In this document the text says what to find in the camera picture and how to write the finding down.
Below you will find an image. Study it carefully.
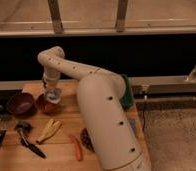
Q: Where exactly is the dark purple bowl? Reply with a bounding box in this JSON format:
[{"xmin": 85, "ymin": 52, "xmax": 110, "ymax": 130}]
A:
[{"xmin": 6, "ymin": 92, "xmax": 35, "ymax": 115}]

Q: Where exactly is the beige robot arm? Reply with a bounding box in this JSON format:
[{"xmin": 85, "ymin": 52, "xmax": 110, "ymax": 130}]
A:
[{"xmin": 38, "ymin": 46, "xmax": 151, "ymax": 171}]

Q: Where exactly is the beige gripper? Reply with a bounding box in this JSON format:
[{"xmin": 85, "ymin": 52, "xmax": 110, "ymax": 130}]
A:
[{"xmin": 42, "ymin": 72, "xmax": 60, "ymax": 91}]

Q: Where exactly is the yellow banana toy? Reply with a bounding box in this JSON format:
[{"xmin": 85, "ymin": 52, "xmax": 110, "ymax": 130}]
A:
[{"xmin": 36, "ymin": 119, "xmax": 62, "ymax": 144}]

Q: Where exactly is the black handled dish brush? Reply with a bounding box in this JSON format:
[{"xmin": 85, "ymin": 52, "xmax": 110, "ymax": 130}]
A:
[{"xmin": 14, "ymin": 121, "xmax": 46, "ymax": 158}]

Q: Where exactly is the dark brown textured object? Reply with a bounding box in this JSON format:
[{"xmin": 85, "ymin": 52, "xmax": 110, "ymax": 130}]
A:
[{"xmin": 80, "ymin": 128, "xmax": 94, "ymax": 151}]

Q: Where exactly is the red bowl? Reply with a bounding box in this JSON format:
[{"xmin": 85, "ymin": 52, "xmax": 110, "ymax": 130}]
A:
[{"xmin": 36, "ymin": 94, "xmax": 59, "ymax": 114}]

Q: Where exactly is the metal rail frame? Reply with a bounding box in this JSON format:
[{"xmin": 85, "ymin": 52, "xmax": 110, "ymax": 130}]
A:
[{"xmin": 0, "ymin": 0, "xmax": 196, "ymax": 37}]

